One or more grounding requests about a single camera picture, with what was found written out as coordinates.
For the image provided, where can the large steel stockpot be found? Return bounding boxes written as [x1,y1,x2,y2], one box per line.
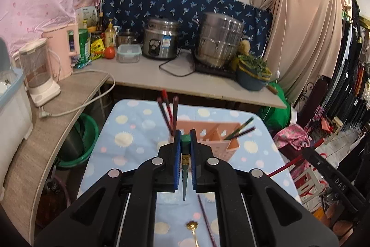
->
[195,13,244,68]

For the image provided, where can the white blender appliance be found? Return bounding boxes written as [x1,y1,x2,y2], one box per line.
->
[12,38,61,107]

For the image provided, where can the green chopstick right group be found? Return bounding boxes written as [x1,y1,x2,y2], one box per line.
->
[224,117,254,141]

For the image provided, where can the gold flower spoon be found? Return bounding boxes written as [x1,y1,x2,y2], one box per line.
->
[186,221,199,247]

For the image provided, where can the red tomato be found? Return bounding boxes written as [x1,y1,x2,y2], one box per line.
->
[104,46,116,59]

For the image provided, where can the beige hanging curtain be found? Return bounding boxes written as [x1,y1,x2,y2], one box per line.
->
[250,0,343,102]

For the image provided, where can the pink perforated utensil holder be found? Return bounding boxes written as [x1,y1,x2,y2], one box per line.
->
[177,120,241,161]

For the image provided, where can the pink floral cloth bundle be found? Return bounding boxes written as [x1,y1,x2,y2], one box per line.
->
[273,124,310,160]

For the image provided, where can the red chopstick group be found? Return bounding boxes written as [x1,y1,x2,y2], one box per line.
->
[268,138,325,177]

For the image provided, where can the maroon chopstick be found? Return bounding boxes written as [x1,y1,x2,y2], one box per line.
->
[172,96,179,136]
[157,97,173,135]
[225,127,255,141]
[197,195,217,247]

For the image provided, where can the white power cord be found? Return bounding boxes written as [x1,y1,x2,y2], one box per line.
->
[37,69,117,119]

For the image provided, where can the yellow oil bottle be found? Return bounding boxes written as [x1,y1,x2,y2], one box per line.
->
[104,19,115,48]

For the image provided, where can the clear food container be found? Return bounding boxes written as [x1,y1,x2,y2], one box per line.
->
[117,44,142,63]

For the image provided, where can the green plastic basin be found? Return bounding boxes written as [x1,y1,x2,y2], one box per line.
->
[55,113,99,170]

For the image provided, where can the silver rice cooker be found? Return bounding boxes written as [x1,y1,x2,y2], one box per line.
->
[142,18,180,60]

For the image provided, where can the green tin can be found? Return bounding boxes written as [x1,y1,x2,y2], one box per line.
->
[76,29,90,66]

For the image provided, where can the green chopstick gold band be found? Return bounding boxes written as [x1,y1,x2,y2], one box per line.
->
[181,134,191,201]

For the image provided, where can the blue basin with greens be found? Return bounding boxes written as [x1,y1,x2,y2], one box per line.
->
[236,55,272,91]

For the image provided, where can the small steel lidded pot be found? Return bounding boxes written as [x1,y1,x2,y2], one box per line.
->
[116,28,137,47]

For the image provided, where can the pink electric kettle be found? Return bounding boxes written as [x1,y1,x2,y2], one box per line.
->
[42,23,80,81]

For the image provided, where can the blue planet tablecloth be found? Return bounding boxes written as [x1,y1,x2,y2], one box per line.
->
[78,100,284,246]

